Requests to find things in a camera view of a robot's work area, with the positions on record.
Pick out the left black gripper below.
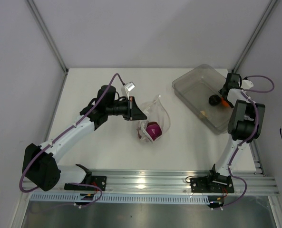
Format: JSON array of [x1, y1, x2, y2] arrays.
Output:
[[106, 96, 147, 121]]

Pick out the red grape bunch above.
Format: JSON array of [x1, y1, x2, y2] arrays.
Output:
[[136, 127, 145, 141]]

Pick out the clear zip top bag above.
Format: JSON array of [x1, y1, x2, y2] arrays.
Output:
[[136, 94, 171, 143]]

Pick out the orange fruit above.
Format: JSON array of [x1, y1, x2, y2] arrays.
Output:
[[221, 97, 233, 108]]

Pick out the purple onion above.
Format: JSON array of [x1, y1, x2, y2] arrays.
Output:
[[146, 122, 162, 141]]

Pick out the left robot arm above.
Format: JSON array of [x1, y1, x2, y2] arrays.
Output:
[[19, 82, 147, 192]]

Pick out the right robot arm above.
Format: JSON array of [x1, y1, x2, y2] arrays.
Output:
[[205, 73, 265, 192]]

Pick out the clear plastic bin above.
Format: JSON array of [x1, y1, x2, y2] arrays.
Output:
[[172, 64, 232, 134]]

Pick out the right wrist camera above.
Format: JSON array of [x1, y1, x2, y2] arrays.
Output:
[[241, 79, 254, 90]]

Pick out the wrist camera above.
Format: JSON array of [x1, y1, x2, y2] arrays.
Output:
[[241, 79, 254, 90], [121, 82, 135, 98]]

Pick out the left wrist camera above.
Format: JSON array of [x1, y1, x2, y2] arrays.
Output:
[[121, 82, 135, 98]]

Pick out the aluminium mounting rail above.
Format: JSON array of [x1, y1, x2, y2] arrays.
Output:
[[20, 169, 281, 197]]

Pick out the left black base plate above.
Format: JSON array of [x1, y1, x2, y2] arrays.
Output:
[[64, 175, 107, 191]]

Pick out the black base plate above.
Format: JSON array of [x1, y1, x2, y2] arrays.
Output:
[[185, 176, 234, 193], [64, 175, 107, 191]]

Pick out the right aluminium frame post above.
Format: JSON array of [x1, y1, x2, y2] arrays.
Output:
[[230, 0, 280, 74]]

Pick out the aluminium frame post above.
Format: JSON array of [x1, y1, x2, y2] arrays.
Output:
[[24, 0, 69, 74], [230, 0, 280, 74]]

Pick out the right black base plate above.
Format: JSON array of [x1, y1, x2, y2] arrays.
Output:
[[185, 176, 234, 193]]

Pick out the slotted cable duct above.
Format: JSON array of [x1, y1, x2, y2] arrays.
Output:
[[30, 192, 210, 205]]

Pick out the left aluminium frame post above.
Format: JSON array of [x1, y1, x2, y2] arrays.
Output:
[[24, 0, 69, 74]]

